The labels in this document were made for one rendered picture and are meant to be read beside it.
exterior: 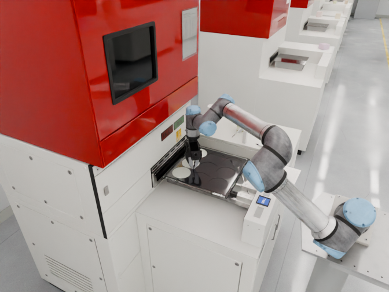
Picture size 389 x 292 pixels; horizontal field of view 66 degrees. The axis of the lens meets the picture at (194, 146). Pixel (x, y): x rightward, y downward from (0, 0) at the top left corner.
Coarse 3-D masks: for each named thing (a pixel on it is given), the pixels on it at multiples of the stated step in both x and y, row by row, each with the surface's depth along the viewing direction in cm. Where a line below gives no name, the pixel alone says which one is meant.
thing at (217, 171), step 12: (204, 156) 176; (216, 156) 176; (228, 156) 176; (204, 168) 166; (216, 168) 167; (228, 168) 167; (240, 168) 167; (180, 180) 157; (192, 180) 157; (204, 180) 157; (216, 180) 158; (228, 180) 157; (216, 192) 150
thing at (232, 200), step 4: (168, 180) 167; (176, 184) 166; (180, 184) 165; (188, 188) 163; (192, 188) 162; (200, 192) 161; (204, 192) 159; (212, 196) 158; (216, 196) 157; (224, 200) 156; (228, 200) 154; (232, 200) 153
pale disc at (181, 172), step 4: (176, 168) 166; (180, 168) 166; (184, 168) 166; (176, 172) 163; (180, 172) 163; (184, 172) 163; (188, 172) 163; (176, 176) 160; (180, 176) 160; (184, 176) 160
